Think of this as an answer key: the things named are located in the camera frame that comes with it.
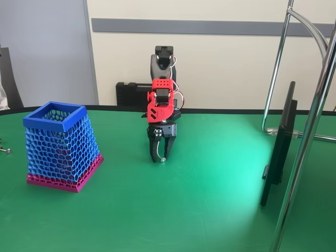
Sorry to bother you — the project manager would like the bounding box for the blue and magenta lattice basket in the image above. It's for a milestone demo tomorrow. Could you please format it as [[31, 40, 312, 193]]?
[[23, 101, 104, 194]]

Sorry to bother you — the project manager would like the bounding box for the grey wall rail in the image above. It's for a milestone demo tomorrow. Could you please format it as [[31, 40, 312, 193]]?
[[91, 17, 334, 37]]

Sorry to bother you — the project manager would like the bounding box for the white fabric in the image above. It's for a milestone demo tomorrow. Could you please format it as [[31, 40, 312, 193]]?
[[0, 76, 12, 111]]

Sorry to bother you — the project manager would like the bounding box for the chrome tube stand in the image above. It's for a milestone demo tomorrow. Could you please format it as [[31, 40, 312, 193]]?
[[261, 0, 336, 252]]

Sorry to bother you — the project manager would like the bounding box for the clear plastic bracket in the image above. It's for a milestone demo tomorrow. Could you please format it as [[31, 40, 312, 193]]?
[[265, 127, 302, 139]]

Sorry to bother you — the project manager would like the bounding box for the black LED light panel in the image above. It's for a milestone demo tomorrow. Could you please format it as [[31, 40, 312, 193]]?
[[259, 81, 299, 207]]

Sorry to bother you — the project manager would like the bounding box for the white stick with clear tip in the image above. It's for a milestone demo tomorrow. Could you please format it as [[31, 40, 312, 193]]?
[[155, 140, 167, 163]]

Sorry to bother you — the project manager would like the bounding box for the dark chair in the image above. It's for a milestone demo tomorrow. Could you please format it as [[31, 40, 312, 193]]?
[[0, 47, 24, 110]]

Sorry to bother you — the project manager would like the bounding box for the black plastic tool case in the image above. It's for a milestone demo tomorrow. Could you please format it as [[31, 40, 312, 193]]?
[[115, 81, 154, 107]]

